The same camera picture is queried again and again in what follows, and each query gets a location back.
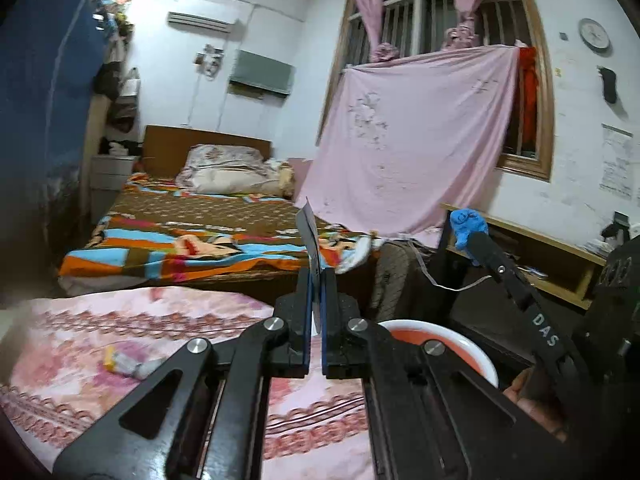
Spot white cable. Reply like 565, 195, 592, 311
410, 242, 497, 294

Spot floral pillow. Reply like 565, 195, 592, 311
175, 144, 266, 184

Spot black handbag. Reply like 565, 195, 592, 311
95, 60, 124, 101

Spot white paper wall sheet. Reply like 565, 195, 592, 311
600, 124, 636, 201

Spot person's right hand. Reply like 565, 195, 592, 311
502, 367, 569, 443

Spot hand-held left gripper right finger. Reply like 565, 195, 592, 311
320, 267, 568, 480

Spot wooden barred window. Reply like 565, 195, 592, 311
316, 0, 556, 184

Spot wooden bed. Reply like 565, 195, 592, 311
57, 125, 382, 302

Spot pink hanging sheet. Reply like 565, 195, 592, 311
295, 44, 521, 249

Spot stack of papers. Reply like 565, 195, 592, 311
582, 237, 617, 261

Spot checkered bag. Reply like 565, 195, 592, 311
372, 240, 426, 319

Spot white nightstand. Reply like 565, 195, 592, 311
89, 154, 141, 221

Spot black items on nightstand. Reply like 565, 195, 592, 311
99, 136, 144, 157

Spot white wall air conditioner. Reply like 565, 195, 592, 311
166, 11, 236, 36

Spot beige pillow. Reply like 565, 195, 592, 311
192, 165, 294, 196

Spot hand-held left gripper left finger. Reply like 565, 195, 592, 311
52, 267, 313, 480

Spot green cloth covered appliance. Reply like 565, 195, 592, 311
229, 50, 296, 99

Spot blue fabric wardrobe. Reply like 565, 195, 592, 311
0, 0, 113, 292

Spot orange basin with white rim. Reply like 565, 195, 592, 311
378, 319, 500, 389

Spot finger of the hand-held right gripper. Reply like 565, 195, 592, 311
467, 231, 591, 376

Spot wall socket with chargers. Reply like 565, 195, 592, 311
195, 44, 224, 79

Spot clutter atop cabinet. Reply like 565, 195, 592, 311
100, 0, 136, 41

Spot red hanging cloth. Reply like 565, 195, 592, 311
515, 46, 540, 154

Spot round wall clock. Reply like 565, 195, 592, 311
578, 18, 613, 54

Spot yellow patterned cloth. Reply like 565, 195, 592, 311
265, 159, 297, 197

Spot colourful patterned bed blanket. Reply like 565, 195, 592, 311
57, 172, 384, 287

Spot small yellow white tube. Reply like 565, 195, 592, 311
102, 345, 166, 380

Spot grey handbag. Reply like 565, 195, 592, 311
107, 67, 141, 134

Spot pink floral tablecloth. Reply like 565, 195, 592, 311
0, 285, 377, 480

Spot black hanging cloth item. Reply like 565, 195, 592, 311
597, 66, 620, 106

